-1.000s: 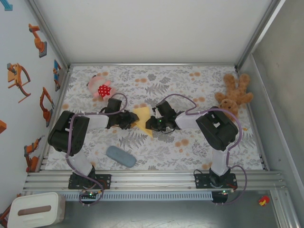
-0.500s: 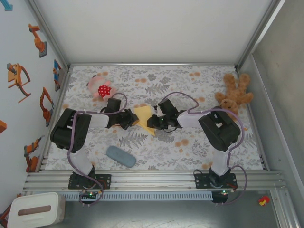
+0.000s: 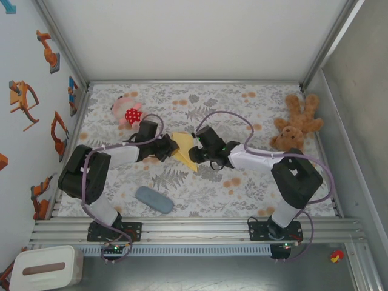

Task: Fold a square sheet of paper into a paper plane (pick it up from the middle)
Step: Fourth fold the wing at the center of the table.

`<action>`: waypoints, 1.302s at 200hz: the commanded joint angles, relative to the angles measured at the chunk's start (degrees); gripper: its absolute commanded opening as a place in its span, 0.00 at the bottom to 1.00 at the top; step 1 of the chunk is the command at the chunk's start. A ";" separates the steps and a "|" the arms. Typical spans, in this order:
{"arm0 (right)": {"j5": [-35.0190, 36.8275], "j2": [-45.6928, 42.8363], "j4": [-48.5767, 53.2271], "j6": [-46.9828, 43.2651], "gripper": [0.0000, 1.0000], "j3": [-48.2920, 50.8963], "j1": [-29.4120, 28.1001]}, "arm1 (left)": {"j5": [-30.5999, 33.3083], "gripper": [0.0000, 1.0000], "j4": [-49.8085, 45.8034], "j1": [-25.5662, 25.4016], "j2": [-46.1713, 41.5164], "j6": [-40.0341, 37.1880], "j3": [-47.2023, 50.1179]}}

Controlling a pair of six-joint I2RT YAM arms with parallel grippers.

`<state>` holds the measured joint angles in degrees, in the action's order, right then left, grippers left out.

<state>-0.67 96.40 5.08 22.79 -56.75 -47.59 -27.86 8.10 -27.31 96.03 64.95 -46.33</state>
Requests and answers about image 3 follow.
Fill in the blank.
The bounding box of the slanted aluminium frame post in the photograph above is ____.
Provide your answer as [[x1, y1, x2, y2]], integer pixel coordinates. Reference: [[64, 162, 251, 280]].
[[32, 0, 91, 92], [298, 0, 366, 90]]

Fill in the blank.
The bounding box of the pink plush doll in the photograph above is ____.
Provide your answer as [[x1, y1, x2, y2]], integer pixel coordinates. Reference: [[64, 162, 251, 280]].
[[110, 93, 149, 131]]

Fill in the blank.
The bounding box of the orange grey wall sticker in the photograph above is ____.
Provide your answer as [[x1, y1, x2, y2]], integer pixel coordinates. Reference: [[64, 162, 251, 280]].
[[0, 259, 16, 289]]

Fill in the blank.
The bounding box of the orange grey claw sticker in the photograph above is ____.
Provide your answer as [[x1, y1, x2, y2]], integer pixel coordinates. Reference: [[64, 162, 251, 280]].
[[8, 80, 41, 132]]

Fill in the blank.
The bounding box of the brown teddy bear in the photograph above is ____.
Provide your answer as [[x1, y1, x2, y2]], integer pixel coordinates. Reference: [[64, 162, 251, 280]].
[[269, 93, 324, 152]]

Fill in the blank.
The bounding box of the blue orange machine sticker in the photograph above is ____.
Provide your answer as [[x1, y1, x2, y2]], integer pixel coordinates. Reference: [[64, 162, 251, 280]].
[[67, 75, 80, 118]]

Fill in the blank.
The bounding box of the short aluminium frame post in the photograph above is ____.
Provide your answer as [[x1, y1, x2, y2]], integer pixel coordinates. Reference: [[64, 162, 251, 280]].
[[345, 242, 384, 291]]

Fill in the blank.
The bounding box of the black base plate right arm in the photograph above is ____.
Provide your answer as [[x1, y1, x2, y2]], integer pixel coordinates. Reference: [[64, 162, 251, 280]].
[[247, 221, 304, 242]]

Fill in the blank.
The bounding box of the thin aluminium frame bar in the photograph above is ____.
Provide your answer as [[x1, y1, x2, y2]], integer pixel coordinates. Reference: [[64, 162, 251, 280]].
[[87, 79, 304, 86]]

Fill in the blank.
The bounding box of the black base plate left arm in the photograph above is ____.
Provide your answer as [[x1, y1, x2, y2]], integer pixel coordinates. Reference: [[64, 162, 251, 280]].
[[87, 222, 143, 243]]

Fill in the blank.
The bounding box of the aluminium frame rail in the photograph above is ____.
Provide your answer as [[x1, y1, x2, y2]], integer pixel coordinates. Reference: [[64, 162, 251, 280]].
[[299, 84, 345, 219], [48, 84, 93, 221]]

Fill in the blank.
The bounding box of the white slotted cable duct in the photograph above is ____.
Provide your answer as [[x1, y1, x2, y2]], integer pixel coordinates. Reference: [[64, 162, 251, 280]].
[[74, 244, 272, 257]]

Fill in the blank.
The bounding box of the blue wall sticker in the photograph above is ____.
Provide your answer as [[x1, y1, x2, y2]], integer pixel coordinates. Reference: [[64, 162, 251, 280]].
[[0, 0, 16, 15]]

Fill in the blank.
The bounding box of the blue-grey glasses case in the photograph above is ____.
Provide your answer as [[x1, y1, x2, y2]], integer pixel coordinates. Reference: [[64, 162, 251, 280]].
[[135, 186, 175, 215]]

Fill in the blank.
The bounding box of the white tissue box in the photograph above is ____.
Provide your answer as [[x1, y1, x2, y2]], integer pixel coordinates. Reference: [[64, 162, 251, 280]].
[[8, 244, 84, 291]]

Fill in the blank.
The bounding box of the wide aluminium mounting rail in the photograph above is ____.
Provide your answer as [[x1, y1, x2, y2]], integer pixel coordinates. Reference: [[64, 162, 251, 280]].
[[28, 216, 367, 244]]

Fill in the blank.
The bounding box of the yellow cloth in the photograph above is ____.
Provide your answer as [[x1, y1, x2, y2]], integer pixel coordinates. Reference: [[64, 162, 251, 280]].
[[171, 132, 202, 173]]

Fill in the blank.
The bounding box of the floral printed tablecloth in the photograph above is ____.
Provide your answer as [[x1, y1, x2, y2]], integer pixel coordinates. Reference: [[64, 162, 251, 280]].
[[57, 83, 337, 218]]

